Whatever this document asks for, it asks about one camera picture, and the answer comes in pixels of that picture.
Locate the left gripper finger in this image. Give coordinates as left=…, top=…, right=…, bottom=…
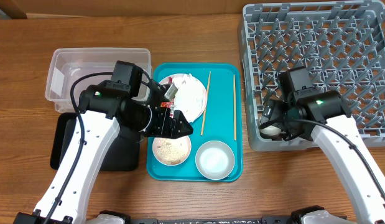
left=173, top=110, right=192, bottom=128
left=170, top=126, right=193, bottom=138

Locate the white plastic cup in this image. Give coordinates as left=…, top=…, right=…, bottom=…
left=260, top=126, right=282, bottom=139

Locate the pile of rice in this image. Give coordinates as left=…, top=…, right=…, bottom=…
left=157, top=139, right=188, bottom=165

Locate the pink small bowl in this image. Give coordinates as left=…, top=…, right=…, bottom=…
left=152, top=136, right=192, bottom=166

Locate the red snack wrapper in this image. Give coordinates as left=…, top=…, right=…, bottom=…
left=160, top=77, right=175, bottom=118

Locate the pink round plate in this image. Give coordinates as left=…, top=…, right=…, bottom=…
left=157, top=73, right=208, bottom=124

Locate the wooden chopstick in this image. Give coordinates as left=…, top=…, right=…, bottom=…
left=201, top=71, right=211, bottom=136
left=233, top=74, right=237, bottom=141

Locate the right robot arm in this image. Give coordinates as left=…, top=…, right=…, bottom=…
left=258, top=67, right=385, bottom=223

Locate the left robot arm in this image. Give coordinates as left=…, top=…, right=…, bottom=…
left=14, top=61, right=193, bottom=223

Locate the teal plastic tray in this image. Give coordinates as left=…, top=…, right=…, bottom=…
left=146, top=63, right=243, bottom=182

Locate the black tray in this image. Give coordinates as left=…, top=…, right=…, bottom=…
left=50, top=113, right=141, bottom=172

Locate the grey bowl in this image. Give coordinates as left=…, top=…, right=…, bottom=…
left=195, top=141, right=236, bottom=180

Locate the grey dish rack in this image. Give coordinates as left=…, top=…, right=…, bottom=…
left=238, top=1, right=385, bottom=151

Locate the clear plastic bin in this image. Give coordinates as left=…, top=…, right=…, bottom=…
left=45, top=47, right=152, bottom=113

